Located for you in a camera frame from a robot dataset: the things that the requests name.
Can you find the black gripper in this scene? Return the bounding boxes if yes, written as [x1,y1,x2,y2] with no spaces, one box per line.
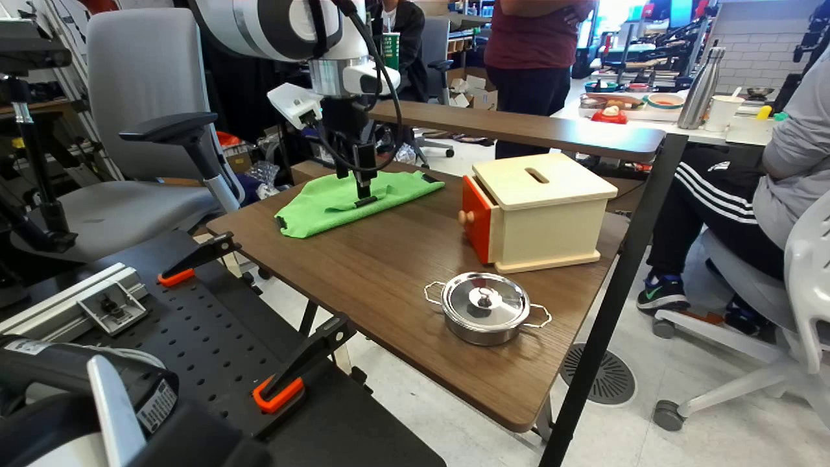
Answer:
[320,97,383,208]

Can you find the green cloth towel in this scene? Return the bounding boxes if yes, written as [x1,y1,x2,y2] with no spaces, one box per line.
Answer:
[273,164,447,241]

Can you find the black gray robot base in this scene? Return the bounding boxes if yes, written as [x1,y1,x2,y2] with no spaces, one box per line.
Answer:
[0,341,184,467]

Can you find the brown wooden table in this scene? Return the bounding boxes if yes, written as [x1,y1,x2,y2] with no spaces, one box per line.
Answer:
[205,132,693,467]

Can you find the green can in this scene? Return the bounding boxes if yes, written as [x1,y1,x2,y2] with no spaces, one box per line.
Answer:
[382,28,404,76]

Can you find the person in black jacket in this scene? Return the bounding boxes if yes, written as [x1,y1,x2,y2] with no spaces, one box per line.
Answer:
[378,0,431,102]

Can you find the raised brown wooden shelf board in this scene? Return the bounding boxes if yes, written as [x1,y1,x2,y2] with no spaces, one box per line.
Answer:
[372,97,670,162]

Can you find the steel pot with lid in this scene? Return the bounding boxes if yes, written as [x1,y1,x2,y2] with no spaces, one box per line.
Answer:
[421,271,556,350]

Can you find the wooden box with orange drawer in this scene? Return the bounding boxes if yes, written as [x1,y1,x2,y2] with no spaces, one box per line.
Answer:
[457,151,620,276]

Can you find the black orange spring clamp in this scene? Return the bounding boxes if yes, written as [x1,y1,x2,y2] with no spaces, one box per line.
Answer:
[155,230,238,291]
[250,315,358,417]

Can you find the standing person maroon shirt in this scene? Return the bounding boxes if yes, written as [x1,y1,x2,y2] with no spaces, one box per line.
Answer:
[483,0,599,119]

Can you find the black perforated workbench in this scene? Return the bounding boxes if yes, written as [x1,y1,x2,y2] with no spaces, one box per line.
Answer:
[0,229,450,467]

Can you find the gray office chair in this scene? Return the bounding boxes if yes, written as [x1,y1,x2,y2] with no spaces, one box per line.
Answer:
[0,5,250,262]

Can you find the red toy object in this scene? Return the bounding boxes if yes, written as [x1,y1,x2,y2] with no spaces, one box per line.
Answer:
[592,103,630,127]

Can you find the round floor drain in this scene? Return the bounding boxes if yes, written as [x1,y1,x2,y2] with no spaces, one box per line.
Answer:
[559,342,639,407]

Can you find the black tripod stand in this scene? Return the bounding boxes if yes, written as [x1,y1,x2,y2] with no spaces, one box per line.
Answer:
[0,22,75,255]

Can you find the steel water bottle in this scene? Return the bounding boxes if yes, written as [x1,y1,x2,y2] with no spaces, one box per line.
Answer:
[675,38,727,132]

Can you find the white desk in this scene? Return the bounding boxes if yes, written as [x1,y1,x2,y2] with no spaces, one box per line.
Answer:
[552,81,780,151]

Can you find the seated person gray hoodie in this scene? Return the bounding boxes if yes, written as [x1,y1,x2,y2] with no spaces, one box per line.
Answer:
[636,41,830,317]

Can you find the white office chair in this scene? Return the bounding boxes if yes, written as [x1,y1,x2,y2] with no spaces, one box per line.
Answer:
[652,190,830,435]

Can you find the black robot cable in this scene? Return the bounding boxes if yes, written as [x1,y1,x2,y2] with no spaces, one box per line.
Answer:
[310,0,411,179]

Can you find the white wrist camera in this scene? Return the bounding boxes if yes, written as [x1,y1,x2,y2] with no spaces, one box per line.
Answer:
[265,81,324,132]

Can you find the aluminium rail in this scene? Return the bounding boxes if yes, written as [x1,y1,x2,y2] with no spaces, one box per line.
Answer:
[0,260,151,341]

